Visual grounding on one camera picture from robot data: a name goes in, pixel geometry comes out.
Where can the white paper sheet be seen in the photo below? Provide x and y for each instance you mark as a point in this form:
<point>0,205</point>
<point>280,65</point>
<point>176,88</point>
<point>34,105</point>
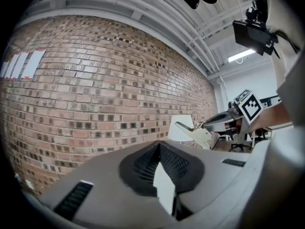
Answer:
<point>33,64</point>
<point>21,63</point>

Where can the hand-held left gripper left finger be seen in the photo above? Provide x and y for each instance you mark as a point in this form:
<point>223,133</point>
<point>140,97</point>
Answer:
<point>107,199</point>

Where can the black chest-mounted device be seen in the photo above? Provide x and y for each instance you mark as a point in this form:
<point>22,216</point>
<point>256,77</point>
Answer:
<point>250,34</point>

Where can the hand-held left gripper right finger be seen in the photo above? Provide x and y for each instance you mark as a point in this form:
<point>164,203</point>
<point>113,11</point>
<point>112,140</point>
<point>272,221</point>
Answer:
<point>214,175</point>

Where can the white table lamp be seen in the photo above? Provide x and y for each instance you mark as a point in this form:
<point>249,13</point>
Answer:
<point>177,135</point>

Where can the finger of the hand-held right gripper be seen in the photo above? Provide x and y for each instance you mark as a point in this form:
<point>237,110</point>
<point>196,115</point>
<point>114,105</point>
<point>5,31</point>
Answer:
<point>214,128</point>
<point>220,118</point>

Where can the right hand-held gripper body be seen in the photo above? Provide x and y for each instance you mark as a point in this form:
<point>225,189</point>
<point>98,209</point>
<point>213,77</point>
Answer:
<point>250,108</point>

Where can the person's right forearm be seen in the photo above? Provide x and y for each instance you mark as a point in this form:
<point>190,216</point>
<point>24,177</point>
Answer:
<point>271,114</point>

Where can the ceiling light panel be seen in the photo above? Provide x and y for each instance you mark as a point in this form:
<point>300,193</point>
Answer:
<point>241,55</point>

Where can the white ceiling pipe run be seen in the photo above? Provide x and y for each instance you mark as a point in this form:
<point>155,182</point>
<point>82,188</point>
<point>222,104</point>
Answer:
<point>95,6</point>

